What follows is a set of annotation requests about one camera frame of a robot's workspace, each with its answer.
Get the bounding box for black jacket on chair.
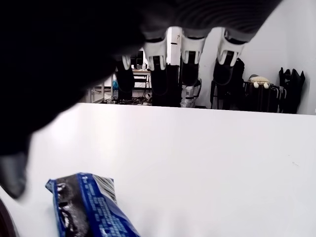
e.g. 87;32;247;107
210;57;245;110

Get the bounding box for cream plush toy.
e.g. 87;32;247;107
247;74;271;89

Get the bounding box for blue Oreo cookie package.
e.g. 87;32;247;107
45;172;142;237

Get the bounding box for black folding chairs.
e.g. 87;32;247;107
243;81;287;114

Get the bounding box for wooden desk with monitors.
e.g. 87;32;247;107
130;49;152;90

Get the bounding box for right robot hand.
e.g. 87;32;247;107
0;0;282;199

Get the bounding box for metal shelf rack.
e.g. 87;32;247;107
89;80;117;104

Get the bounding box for black tall bag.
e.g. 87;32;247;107
278;67;306;115

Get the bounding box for round dark brown tray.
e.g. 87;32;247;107
0;198;20;237

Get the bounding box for standing silver humanoid robot legs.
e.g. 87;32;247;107
180;78;202;108

